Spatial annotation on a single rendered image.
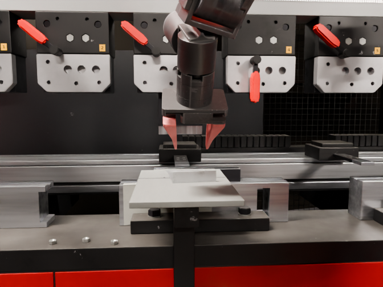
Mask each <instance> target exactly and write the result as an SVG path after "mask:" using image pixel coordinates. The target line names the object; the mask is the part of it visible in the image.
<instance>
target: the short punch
mask: <svg viewBox="0 0 383 287"><path fill-rule="evenodd" d="M176 129H177V134H202V124H182V123H181V120H180V114H176ZM158 134H168V133H167V131H166V130H165V128H164V126H163V115H162V93H158Z"/></svg>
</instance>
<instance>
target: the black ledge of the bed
mask: <svg viewBox="0 0 383 287"><path fill-rule="evenodd" d="M84 237H89V238H90V241H89V242H87V243H84V242H82V238H84ZM51 239H56V244H53V245H52V244H49V240H51ZM114 239H116V240H117V241H118V243H117V244H116V245H111V240H114ZM380 260H383V225H382V224H380V223H378V222H376V221H374V220H360V219H358V218H356V217H355V216H353V215H351V214H350V213H348V210H295V211H288V221H287V222H270V229H269V231H234V232H195V239H194V266H195V267H198V266H217V265H254V264H289V263H326V262H345V261H380ZM162 267H174V253H173V233H143V234H131V226H130V225H120V217H119V214H105V215H55V219H54V220H53V222H52V223H51V224H50V225H49V226H48V227H40V228H0V272H36V271H54V270H90V269H127V268H162Z"/></svg>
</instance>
